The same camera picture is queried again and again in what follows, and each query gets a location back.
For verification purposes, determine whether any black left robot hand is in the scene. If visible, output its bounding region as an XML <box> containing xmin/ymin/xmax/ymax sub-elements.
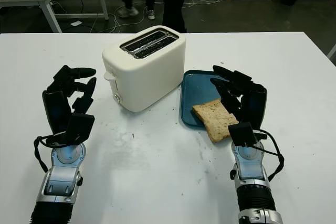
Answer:
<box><xmin>41</xmin><ymin>65</ymin><xmax>97</xmax><ymax>135</ymax></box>

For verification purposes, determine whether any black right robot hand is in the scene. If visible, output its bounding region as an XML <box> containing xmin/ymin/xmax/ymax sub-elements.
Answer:
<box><xmin>209</xmin><ymin>64</ymin><xmax>268</xmax><ymax>131</ymax></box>

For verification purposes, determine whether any toasted bread slice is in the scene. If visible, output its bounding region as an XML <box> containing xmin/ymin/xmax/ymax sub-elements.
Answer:
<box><xmin>192</xmin><ymin>98</ymin><xmax>240</xmax><ymax>144</ymax></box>

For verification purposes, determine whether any blue plastic tray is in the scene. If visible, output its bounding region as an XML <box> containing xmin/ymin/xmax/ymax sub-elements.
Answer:
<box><xmin>179</xmin><ymin>69</ymin><xmax>268</xmax><ymax>131</ymax></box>

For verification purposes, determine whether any cream white two-slot toaster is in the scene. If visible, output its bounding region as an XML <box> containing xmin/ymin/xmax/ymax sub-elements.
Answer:
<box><xmin>101</xmin><ymin>25</ymin><xmax>187</xmax><ymax>113</ymax></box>

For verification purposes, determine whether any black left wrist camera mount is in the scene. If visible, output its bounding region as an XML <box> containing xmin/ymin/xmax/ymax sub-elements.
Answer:
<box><xmin>65</xmin><ymin>113</ymin><xmax>96</xmax><ymax>145</ymax></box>

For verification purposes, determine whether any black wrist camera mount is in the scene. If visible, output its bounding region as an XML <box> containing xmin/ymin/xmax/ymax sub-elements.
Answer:
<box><xmin>227</xmin><ymin>122</ymin><xmax>257</xmax><ymax>148</ymax></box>
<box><xmin>65</xmin><ymin>113</ymin><xmax>96</xmax><ymax>145</ymax></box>

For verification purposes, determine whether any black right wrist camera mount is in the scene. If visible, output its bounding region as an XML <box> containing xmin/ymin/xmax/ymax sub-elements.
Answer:
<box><xmin>227</xmin><ymin>122</ymin><xmax>257</xmax><ymax>148</ymax></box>

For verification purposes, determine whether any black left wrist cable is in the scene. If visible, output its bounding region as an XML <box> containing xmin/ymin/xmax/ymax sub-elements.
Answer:
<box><xmin>33</xmin><ymin>132</ymin><xmax>81</xmax><ymax>174</ymax></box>

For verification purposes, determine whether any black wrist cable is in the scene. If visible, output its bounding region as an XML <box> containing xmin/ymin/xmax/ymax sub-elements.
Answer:
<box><xmin>246</xmin><ymin>129</ymin><xmax>286</xmax><ymax>183</ymax></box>
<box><xmin>33</xmin><ymin>132</ymin><xmax>81</xmax><ymax>174</ymax></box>

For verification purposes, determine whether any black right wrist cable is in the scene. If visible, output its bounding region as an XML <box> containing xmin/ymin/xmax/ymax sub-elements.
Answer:
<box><xmin>246</xmin><ymin>129</ymin><xmax>286</xmax><ymax>183</ymax></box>

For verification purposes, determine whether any white floor cable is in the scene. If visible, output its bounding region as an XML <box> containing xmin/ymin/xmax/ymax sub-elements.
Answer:
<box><xmin>104</xmin><ymin>0</ymin><xmax>220</xmax><ymax>34</ymax></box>

